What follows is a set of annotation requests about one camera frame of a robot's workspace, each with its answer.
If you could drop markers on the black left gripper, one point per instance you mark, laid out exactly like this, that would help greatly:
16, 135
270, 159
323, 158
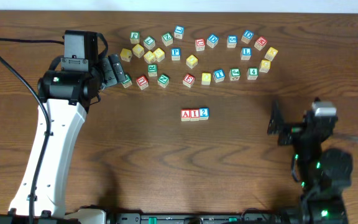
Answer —
110, 78

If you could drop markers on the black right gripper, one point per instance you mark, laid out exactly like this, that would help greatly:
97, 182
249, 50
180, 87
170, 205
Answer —
276, 122

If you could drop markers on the red letter A block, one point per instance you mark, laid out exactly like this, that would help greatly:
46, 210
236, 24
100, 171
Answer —
185, 115

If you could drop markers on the blue number 2 block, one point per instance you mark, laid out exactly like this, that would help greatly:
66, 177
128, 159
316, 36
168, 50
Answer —
204, 113

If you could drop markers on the red letter I block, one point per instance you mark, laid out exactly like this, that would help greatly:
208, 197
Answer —
194, 115

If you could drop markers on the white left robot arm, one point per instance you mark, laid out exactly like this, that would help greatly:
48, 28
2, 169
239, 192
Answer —
64, 95

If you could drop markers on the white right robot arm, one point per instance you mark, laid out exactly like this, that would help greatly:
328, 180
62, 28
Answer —
323, 174

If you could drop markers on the green letter B block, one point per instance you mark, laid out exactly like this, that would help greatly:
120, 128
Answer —
127, 82

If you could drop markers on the yellow block far left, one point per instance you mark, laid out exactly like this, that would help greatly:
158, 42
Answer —
126, 55

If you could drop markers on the red letter U block lower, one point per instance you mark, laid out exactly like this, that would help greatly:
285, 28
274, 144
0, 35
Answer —
142, 82

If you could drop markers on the yellow block upper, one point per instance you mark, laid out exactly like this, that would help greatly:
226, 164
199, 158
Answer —
138, 50

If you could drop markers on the green letter R block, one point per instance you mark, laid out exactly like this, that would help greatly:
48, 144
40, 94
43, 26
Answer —
152, 70

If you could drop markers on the yellow block lower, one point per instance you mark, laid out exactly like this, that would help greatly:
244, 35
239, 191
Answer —
149, 57

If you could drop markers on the green letter J block back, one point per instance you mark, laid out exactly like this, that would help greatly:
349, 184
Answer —
135, 37

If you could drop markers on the green letter j block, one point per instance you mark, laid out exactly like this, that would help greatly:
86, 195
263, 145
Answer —
234, 74
135, 37

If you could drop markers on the green number 7 block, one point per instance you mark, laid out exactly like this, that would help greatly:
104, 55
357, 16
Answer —
149, 42

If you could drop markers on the yellow block right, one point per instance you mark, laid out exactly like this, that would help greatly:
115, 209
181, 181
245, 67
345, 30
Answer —
159, 54

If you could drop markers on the green letter N block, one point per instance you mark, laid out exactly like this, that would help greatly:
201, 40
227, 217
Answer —
163, 80

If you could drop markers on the green letter Z block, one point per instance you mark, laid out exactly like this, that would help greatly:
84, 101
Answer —
167, 39

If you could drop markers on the blue letter P block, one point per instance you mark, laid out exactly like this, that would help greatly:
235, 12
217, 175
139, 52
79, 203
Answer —
176, 54

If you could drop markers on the green number 4 block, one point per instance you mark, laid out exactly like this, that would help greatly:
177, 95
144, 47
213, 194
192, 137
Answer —
252, 73

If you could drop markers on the yellow letter G block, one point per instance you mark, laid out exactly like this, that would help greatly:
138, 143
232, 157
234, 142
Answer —
264, 66

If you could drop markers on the red letter E block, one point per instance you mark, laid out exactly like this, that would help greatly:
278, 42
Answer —
188, 80

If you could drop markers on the blue letter L block back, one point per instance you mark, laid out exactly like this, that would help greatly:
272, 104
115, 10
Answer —
179, 32

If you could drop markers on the blue letter l block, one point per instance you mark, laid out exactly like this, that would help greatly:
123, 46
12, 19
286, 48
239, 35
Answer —
179, 32
246, 53

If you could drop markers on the yellow letter O block middle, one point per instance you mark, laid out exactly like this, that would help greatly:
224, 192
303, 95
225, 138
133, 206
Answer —
191, 61

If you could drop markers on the yellow letter o block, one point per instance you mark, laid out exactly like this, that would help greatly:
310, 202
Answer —
205, 78
191, 61

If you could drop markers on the yellow letter K block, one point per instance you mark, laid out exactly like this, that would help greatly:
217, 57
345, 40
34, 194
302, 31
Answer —
271, 53

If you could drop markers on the blue letter T block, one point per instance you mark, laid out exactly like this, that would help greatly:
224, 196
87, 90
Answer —
219, 75

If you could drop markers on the yellow letter O block front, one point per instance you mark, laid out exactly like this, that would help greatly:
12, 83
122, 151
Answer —
205, 78

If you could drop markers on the red letter M block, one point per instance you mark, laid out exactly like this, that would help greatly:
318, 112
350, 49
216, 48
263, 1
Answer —
260, 43

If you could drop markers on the blue letter D block left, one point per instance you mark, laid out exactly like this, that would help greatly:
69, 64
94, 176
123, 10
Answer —
212, 40

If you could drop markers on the blue letter d block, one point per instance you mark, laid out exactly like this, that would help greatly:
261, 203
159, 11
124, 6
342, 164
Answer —
247, 36
212, 40

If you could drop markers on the blue letter D block right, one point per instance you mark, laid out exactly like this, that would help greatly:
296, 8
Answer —
247, 36

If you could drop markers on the blue number 5 block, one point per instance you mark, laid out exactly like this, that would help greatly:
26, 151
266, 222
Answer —
231, 41

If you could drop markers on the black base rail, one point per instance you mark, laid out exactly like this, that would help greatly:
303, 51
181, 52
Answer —
248, 216

